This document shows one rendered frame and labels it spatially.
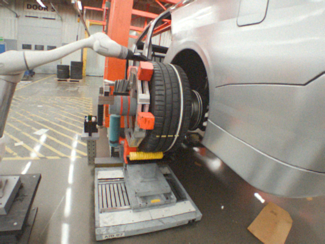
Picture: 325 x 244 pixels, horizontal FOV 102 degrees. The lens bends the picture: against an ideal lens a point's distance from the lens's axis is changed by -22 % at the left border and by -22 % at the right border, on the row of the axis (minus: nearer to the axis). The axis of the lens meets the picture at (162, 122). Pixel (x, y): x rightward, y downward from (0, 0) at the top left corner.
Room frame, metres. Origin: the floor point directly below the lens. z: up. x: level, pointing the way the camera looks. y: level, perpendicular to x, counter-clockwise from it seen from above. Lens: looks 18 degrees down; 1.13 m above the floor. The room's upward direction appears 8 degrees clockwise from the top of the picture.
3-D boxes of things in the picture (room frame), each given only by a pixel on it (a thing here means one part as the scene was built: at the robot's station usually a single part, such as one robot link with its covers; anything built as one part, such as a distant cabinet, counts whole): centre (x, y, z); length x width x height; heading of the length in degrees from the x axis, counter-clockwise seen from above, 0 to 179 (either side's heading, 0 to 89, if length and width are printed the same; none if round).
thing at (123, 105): (1.12, 0.29, 0.85); 0.21 x 0.14 x 0.14; 113
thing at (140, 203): (1.19, 0.05, 0.13); 0.50 x 0.36 x 0.10; 23
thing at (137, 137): (1.15, 0.22, 0.85); 0.54 x 0.07 x 0.54; 23
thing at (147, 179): (1.22, 0.06, 0.32); 0.40 x 0.30 x 0.28; 23
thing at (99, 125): (0.90, 0.37, 0.83); 0.04 x 0.04 x 0.16
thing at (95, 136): (1.54, 0.74, 0.44); 0.43 x 0.17 x 0.03; 23
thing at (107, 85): (1.01, 0.30, 1.03); 0.19 x 0.18 x 0.11; 113
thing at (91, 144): (1.57, 0.75, 0.21); 0.10 x 0.10 x 0.42; 23
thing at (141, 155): (1.08, 0.08, 0.51); 0.29 x 0.06 x 0.06; 113
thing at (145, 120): (0.86, 0.09, 0.85); 0.09 x 0.08 x 0.07; 23
